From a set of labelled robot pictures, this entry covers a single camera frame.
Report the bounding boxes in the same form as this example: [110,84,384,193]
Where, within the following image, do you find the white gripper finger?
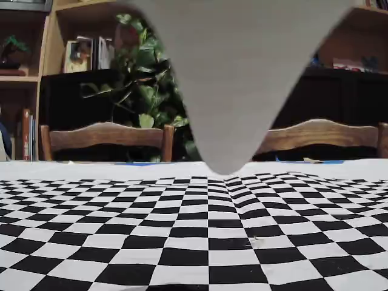
[116,0,355,176]

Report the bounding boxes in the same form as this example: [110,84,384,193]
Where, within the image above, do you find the wooden bookshelf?
[0,0,146,162]

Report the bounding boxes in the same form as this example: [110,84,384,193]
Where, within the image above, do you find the blue white plush toy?
[0,121,13,161]

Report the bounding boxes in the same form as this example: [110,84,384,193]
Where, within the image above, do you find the white upright book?
[96,36,115,70]

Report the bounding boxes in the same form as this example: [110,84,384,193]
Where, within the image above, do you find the wooden chair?
[39,121,175,162]
[252,118,388,161]

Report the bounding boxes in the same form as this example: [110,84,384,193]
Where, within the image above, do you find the green bonsai model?
[0,35,32,76]

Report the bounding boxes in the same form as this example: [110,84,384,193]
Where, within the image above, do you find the red spine book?
[21,108,38,161]

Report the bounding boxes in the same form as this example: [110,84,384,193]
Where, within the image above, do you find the red white small item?
[332,58,365,72]

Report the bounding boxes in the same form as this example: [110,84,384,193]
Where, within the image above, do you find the black shelf item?
[0,0,54,13]

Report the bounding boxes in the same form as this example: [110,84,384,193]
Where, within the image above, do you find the black white checkered mat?
[0,160,388,291]

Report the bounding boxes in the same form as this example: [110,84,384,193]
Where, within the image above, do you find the green leafy plant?
[80,13,202,163]

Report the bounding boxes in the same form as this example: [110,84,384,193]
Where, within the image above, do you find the dark blue figure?
[361,55,380,73]

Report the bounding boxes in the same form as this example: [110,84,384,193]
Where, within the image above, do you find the cream picture box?
[64,36,93,73]

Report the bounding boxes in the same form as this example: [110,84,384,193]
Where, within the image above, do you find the blue tape piece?
[114,162,170,167]
[275,156,346,166]

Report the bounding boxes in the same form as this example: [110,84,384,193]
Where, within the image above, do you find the wooden wall shelf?
[313,0,388,69]

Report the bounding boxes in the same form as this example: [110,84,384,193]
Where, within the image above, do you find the dark wooden cabinet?
[40,65,388,161]

